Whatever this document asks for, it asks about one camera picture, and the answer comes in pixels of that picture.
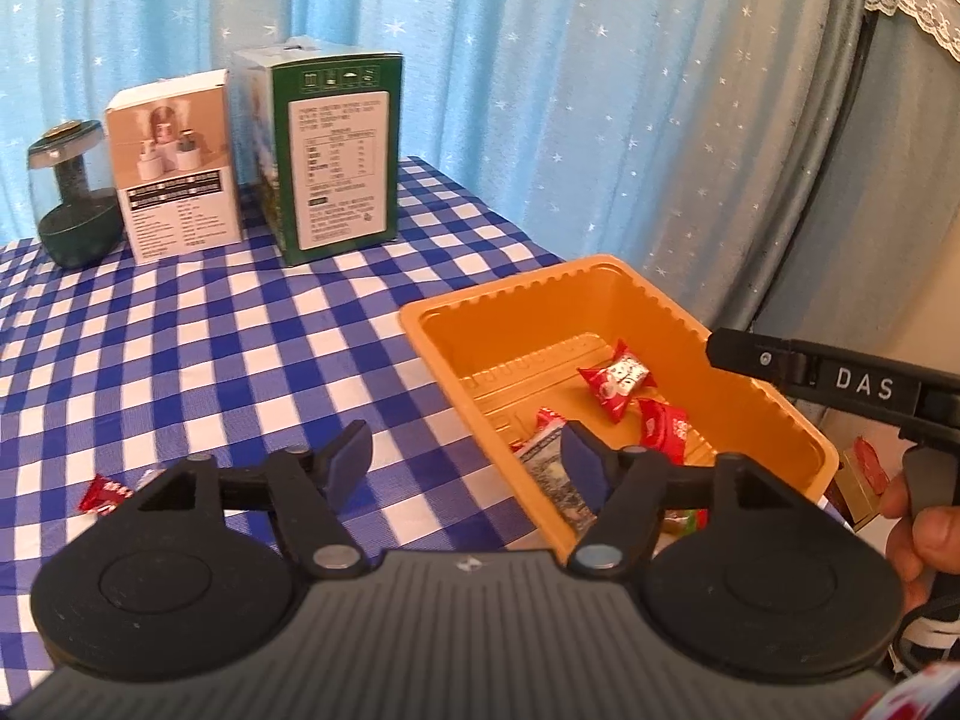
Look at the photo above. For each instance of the red brown box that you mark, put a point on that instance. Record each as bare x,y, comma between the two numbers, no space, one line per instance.
862,480

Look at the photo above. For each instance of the person's patterned clothing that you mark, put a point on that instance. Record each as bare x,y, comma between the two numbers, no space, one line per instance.
930,690

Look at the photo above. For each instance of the green red candy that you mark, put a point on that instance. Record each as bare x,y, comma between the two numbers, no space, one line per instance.
684,523

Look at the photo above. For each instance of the white product box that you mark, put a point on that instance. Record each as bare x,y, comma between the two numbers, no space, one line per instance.
172,187

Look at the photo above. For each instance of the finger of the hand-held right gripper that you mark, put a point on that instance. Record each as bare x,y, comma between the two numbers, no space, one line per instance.
757,360

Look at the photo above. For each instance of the blue checkered tablecloth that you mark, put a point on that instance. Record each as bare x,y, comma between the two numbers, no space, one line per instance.
225,330

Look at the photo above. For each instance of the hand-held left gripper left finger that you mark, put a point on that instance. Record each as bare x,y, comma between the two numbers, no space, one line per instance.
351,457

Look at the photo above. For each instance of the dark green humidifier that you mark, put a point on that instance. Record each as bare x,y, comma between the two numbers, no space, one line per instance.
79,232

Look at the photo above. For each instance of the grey curtain with lace trim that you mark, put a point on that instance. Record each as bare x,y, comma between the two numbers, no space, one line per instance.
885,202

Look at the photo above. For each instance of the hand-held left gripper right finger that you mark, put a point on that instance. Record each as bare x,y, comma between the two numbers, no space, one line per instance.
585,461

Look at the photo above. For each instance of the orange plastic tray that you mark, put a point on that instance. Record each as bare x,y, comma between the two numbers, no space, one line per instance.
480,330

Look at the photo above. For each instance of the person's right hand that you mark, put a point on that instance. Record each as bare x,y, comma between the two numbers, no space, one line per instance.
930,540

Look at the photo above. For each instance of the small red candy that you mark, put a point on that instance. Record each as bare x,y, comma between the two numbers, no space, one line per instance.
549,418

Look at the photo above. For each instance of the blue star curtain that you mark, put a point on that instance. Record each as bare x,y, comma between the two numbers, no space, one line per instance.
562,90

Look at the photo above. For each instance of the green carton box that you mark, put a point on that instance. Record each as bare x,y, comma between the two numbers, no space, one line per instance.
337,165

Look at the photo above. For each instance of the silver snack packet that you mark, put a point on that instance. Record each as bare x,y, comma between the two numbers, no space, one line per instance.
551,472

